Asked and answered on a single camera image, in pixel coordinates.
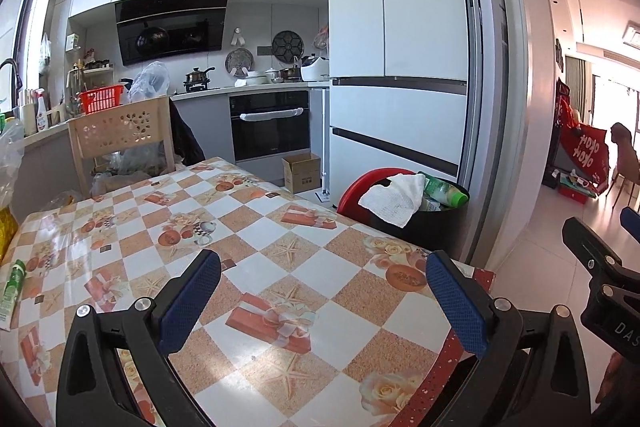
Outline red festive decorations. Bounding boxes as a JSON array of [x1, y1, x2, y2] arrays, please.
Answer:
[[552, 77, 613, 198]]

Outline white rice cooker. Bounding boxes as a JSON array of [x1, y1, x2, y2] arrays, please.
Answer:
[[300, 54, 331, 82]]

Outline yellow gold bag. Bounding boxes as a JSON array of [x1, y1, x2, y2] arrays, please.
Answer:
[[0, 206, 21, 265]]

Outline black round mould pan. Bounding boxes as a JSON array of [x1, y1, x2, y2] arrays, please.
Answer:
[[272, 30, 304, 61]]

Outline black jacket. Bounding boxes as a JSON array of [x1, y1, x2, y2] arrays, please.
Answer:
[[169, 98, 206, 166]]

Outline black range hood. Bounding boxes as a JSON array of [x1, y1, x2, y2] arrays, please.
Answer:
[[115, 0, 230, 66]]

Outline clear plastic bag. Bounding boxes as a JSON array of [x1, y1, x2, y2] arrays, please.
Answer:
[[90, 142, 168, 198], [127, 61, 170, 102], [0, 117, 26, 210]]

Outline black kitchen faucet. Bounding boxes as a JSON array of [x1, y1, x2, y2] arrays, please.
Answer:
[[0, 58, 23, 92]]

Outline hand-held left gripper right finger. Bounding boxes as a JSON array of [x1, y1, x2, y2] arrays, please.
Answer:
[[425, 250, 593, 427]]

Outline grey base cabinet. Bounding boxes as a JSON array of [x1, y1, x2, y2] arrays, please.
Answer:
[[172, 93, 236, 165]]

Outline small cardboard box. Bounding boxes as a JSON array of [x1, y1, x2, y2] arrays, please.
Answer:
[[281, 152, 322, 194]]

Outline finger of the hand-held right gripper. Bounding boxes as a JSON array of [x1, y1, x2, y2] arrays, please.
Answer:
[[561, 217, 626, 278], [619, 206, 640, 238]]

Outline white refrigerator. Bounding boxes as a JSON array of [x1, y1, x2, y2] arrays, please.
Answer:
[[327, 0, 471, 195]]

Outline grey sliding door frame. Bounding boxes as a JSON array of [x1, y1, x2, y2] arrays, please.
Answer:
[[450, 0, 546, 268]]

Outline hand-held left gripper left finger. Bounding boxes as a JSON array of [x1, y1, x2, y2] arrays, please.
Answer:
[[55, 248, 223, 427]]

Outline light green plastic bottle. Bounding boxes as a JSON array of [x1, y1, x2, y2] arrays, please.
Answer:
[[417, 172, 470, 210]]

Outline white spray bottle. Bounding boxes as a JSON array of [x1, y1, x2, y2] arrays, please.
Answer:
[[34, 88, 50, 132]]

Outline beige perforated plastic chair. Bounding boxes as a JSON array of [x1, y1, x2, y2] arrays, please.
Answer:
[[67, 96, 177, 198]]

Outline brown dining chair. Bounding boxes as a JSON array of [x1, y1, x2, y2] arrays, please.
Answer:
[[607, 122, 640, 210]]

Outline white paper towel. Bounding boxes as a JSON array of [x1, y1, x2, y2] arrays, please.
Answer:
[[358, 173, 426, 229]]

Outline black built-in oven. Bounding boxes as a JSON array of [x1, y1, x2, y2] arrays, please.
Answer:
[[229, 90, 311, 162]]

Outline black trash bin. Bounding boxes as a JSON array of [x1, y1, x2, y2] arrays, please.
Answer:
[[367, 174, 471, 263]]

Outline black cooking pot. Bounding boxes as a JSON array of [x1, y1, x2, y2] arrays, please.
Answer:
[[184, 67, 216, 90]]

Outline green tube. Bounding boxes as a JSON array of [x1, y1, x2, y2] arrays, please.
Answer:
[[0, 259, 27, 332]]

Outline red plastic basket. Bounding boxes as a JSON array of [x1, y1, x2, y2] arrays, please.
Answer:
[[77, 85, 126, 115]]

